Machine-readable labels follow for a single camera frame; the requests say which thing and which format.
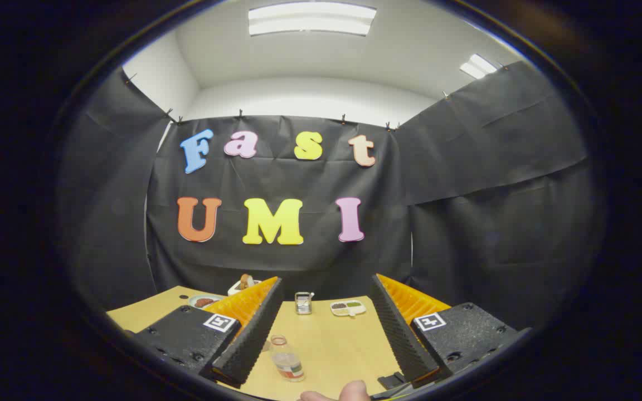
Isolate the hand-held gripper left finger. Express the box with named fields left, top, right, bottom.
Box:
left=126, top=277, right=284, bottom=389

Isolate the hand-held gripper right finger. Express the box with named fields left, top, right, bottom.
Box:
left=369, top=273, right=533, bottom=389

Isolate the clear juice bottle red label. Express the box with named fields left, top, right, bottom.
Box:
left=270, top=335, right=306, bottom=383

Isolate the white toaster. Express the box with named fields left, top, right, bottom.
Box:
left=227, top=278, right=263, bottom=296

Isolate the pale green plate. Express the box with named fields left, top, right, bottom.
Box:
left=188, top=294, right=224, bottom=310

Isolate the white divided dish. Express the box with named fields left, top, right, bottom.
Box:
left=330, top=300, right=367, bottom=318

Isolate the wooden table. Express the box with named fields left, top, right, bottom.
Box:
left=106, top=286, right=411, bottom=401

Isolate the small ceiling light panel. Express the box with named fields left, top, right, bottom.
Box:
left=460, top=53, right=498, bottom=80

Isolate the large ceiling light panel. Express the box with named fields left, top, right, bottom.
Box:
left=248, top=2, right=377, bottom=37

